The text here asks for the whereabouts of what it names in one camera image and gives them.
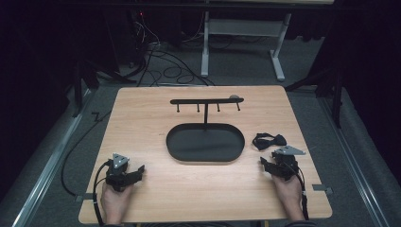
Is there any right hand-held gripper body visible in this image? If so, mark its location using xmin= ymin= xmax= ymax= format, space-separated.
xmin=270 ymin=145 xmax=306 ymax=183

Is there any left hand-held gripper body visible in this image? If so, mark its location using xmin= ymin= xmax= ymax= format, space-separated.
xmin=105 ymin=152 xmax=134 ymax=193

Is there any black bow tie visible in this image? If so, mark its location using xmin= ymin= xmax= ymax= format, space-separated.
xmin=252 ymin=131 xmax=288 ymax=152

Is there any black hanger rack with tray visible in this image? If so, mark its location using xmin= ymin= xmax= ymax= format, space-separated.
xmin=166 ymin=96 xmax=247 ymax=164

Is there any person's right hand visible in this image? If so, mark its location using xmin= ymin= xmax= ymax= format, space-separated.
xmin=270 ymin=173 xmax=305 ymax=221

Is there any person's left hand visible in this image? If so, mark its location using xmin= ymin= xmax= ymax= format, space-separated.
xmin=100 ymin=183 xmax=135 ymax=226

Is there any black metal stand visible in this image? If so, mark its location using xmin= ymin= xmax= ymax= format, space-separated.
xmin=284 ymin=61 xmax=345 ymax=130
xmin=71 ymin=58 xmax=137 ymax=118

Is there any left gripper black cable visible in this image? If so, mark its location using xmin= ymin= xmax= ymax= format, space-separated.
xmin=92 ymin=159 xmax=113 ymax=227

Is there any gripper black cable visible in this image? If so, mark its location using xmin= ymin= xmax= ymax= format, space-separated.
xmin=288 ymin=162 xmax=310 ymax=221
xmin=92 ymin=159 xmax=113 ymax=227

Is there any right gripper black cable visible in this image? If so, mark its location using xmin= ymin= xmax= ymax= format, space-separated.
xmin=288 ymin=162 xmax=310 ymax=221

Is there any grey table bracket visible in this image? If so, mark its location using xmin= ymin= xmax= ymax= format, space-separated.
xmin=311 ymin=183 xmax=334 ymax=195
xmin=75 ymin=192 xmax=95 ymax=203

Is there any long black floor cable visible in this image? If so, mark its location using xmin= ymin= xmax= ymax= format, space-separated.
xmin=61 ymin=109 xmax=113 ymax=197

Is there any grey metal floor rail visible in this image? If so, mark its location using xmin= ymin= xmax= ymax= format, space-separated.
xmin=11 ymin=89 xmax=93 ymax=227
xmin=317 ymin=96 xmax=392 ymax=227

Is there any tangle of black cables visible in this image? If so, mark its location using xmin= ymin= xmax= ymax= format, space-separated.
xmin=127 ymin=12 xmax=217 ymax=88

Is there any white metal desk frame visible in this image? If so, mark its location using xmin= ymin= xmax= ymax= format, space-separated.
xmin=200 ymin=9 xmax=293 ymax=82

